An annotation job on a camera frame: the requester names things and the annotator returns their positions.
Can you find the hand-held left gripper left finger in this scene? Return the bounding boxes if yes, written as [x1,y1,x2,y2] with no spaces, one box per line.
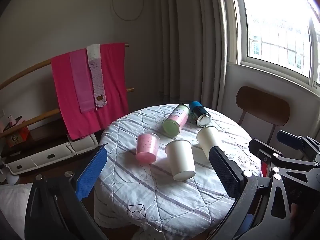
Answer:
[24,144,108,240]

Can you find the wooden towel rack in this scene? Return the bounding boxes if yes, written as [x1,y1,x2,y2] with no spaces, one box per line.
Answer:
[0,43,136,139]

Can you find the brown wooden chair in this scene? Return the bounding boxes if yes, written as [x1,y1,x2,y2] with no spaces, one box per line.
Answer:
[235,86,291,147]

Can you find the white quilted tablecloth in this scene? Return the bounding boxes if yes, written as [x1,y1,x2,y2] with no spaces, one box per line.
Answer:
[94,103,262,232]

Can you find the pink plastic cup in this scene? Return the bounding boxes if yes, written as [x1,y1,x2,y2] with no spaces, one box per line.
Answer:
[135,133,160,165]

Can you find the light pink towel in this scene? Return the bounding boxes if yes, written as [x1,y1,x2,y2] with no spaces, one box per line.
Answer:
[69,48,94,113]

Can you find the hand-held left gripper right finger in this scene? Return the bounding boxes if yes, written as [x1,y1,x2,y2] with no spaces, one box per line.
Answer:
[207,146,292,240]

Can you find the small white plastic storage box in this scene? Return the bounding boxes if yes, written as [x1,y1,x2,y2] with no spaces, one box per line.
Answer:
[68,133,99,155]

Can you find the long white plastic storage box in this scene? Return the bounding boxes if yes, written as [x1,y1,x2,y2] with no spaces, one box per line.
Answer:
[5,142,76,176]

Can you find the white paper cup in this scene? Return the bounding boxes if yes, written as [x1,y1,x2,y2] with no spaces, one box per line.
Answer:
[196,126,219,161]
[165,139,196,181]

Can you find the dark wooden cabinet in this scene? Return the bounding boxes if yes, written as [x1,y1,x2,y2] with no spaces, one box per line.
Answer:
[0,118,101,183]

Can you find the pink white knitted scarf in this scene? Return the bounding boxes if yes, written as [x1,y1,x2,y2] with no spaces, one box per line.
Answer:
[86,44,108,109]

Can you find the pink can with green lid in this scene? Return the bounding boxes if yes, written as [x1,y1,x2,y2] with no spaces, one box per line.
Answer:
[162,104,192,139]

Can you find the grey curtain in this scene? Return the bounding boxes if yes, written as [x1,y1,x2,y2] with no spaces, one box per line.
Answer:
[152,0,241,112]

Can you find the thin wall cable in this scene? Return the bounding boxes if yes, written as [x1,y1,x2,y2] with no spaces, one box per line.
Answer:
[111,0,146,22]

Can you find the hot pink towel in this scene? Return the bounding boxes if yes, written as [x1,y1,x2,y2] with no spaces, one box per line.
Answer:
[51,43,129,141]

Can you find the white pillow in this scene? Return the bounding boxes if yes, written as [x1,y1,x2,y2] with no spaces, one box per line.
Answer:
[0,182,33,240]

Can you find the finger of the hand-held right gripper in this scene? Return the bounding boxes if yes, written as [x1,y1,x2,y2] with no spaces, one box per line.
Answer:
[248,138,320,178]
[277,130,320,161]

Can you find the white framed window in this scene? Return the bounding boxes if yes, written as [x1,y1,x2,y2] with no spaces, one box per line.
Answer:
[220,0,320,88]

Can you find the red patterned tissue box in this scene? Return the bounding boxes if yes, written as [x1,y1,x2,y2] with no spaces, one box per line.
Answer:
[5,127,31,148]

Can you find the black can with blue cap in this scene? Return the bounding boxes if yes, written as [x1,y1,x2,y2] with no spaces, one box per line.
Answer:
[188,101,212,128]

